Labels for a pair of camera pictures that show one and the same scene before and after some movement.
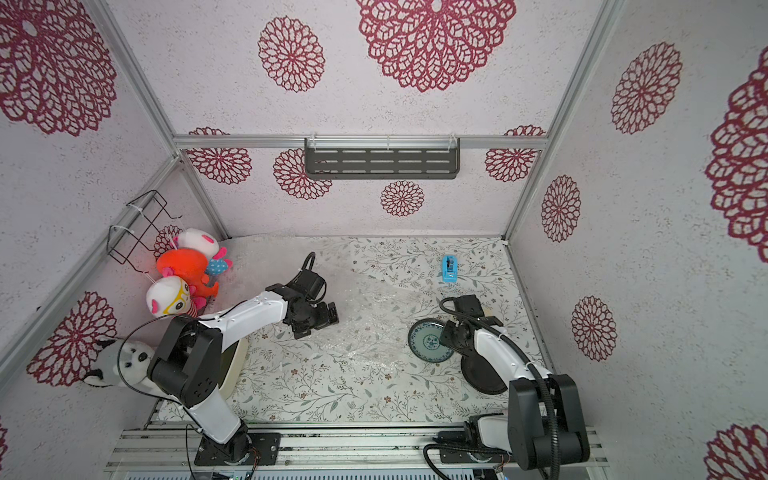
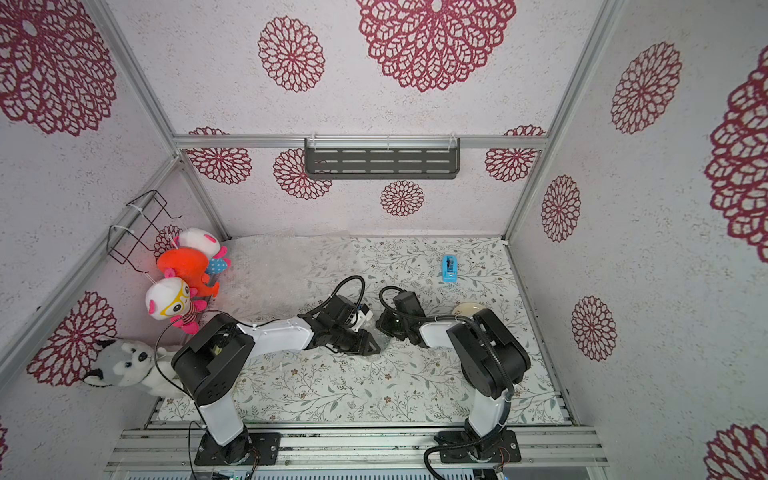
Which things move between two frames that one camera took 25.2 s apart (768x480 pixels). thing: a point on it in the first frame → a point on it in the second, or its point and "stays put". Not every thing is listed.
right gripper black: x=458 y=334 → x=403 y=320
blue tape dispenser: x=450 y=268 stays put
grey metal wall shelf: x=382 y=157 stays put
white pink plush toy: x=207 y=244 stays put
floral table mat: x=391 y=355 stays put
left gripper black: x=326 y=320 → x=363 y=346
